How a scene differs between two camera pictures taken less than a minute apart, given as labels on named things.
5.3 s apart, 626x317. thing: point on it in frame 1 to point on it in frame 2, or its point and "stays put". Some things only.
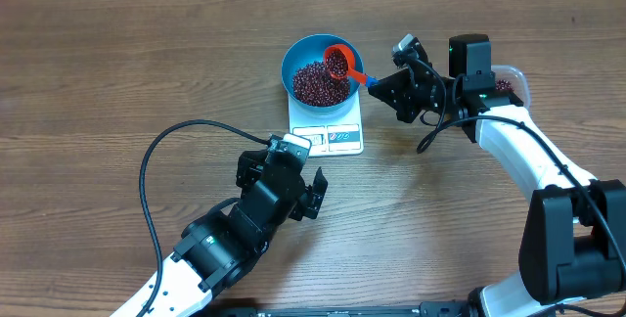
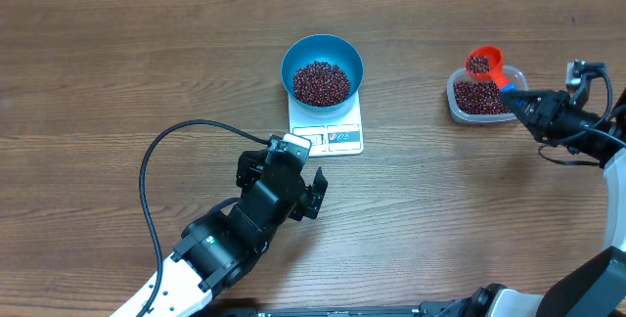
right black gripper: [400, 89] to [551, 107]
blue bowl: [313, 48] stays put
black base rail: [447, 308] stays put
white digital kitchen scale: [334, 132] stays put
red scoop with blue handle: [339, 65] to [496, 61]
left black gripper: [310, 202] stays put
